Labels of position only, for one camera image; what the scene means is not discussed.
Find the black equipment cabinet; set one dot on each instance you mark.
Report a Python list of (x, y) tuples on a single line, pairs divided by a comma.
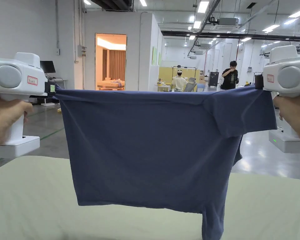
[(213, 79)]

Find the dark blue shirt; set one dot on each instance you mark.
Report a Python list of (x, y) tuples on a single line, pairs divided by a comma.
[(145, 145)]

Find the wooden bed with beige bedding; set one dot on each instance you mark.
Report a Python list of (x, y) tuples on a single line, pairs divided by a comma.
[(111, 84)]

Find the desk with black monitor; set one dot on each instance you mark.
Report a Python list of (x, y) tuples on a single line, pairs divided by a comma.
[(48, 68)]

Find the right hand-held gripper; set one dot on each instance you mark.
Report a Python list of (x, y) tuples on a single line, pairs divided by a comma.
[(287, 76)]

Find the bed with pale green sheet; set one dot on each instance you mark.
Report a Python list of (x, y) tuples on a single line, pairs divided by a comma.
[(27, 200)]

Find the person's right hand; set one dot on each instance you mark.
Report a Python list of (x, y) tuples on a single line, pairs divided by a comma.
[(296, 115)]

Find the person's left hand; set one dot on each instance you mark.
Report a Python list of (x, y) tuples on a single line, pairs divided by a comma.
[(5, 117)]

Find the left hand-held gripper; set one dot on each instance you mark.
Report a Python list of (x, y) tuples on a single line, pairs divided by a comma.
[(12, 75)]

